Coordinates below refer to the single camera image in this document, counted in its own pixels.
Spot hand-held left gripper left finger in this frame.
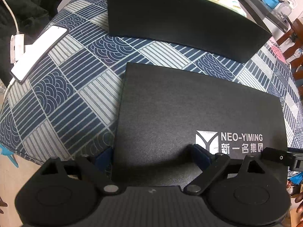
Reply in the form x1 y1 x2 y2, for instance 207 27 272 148
39 147 125 196

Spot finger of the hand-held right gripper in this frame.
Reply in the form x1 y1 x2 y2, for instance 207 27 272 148
261 147 303 172

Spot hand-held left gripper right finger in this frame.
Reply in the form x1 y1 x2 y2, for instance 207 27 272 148
185 144 265 196

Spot desktop with blue patterned cloth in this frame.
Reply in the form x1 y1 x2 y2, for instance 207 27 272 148
0 0 303 171

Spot clear plastic bags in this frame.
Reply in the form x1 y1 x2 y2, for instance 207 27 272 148
286 170 303 195

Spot light blue plastic clip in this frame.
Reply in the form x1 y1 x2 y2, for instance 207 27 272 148
0 145 18 168

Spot pink paper note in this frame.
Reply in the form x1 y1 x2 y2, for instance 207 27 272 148
269 45 287 63

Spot wooden chair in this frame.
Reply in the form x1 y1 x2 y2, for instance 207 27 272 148
276 17 303 88

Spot smartphone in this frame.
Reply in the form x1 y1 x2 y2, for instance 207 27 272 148
10 25 70 84

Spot plain black box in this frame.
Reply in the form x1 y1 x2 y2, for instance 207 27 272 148
106 0 273 63

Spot white charger plug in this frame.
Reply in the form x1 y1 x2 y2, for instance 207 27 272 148
9 34 25 64

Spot black jacket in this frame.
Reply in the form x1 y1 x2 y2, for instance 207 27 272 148
0 0 81 39

